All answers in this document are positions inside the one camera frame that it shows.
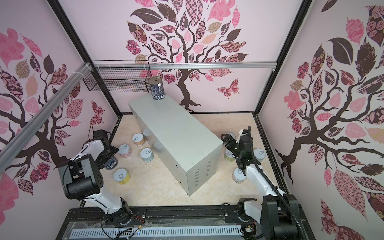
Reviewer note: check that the orange label small can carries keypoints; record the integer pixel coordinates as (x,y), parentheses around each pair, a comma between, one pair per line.
(139,140)

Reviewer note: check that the light green small can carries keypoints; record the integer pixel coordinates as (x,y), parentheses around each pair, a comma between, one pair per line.
(228,156)

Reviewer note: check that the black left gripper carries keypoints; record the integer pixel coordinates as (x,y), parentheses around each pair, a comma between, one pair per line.
(100,162)

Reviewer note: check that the grey metal cabinet counter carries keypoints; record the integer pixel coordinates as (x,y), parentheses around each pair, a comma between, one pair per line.
(188,149)

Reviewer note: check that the yellow label small can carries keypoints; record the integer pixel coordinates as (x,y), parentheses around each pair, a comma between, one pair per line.
(121,176)

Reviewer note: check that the pink label small can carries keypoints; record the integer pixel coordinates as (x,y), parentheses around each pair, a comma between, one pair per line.
(125,151)

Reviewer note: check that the dark blue tall can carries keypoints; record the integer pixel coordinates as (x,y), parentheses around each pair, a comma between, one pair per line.
(156,88)

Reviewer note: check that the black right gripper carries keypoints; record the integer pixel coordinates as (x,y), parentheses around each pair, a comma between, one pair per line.
(233,141)

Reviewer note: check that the white slotted cable duct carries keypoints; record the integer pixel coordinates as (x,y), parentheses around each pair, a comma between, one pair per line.
(159,233)

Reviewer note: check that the pale blue small can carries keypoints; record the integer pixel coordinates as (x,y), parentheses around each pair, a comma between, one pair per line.
(259,154)

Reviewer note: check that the black aluminium frame rail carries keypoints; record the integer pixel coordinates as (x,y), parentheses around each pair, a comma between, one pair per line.
(165,216)

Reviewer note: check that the teal label small can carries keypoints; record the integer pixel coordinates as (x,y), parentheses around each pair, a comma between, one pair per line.
(147,155)

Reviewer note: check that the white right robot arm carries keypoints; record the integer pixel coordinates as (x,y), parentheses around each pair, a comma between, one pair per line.
(278,214)

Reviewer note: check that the silver diagonal aluminium bar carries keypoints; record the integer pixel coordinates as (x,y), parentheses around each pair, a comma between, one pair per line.
(12,149)

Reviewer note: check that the pink floral small can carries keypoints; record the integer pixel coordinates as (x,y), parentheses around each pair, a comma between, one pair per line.
(238,176)

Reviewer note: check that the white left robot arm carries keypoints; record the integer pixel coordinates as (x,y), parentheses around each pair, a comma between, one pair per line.
(82,180)

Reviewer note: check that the black wire mesh basket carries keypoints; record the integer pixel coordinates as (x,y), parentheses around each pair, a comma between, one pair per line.
(129,77)

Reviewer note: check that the blue white label can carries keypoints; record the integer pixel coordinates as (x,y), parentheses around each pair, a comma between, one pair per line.
(111,163)

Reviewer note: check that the silver aluminium crossbar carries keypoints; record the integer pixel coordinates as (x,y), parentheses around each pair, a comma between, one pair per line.
(169,66)

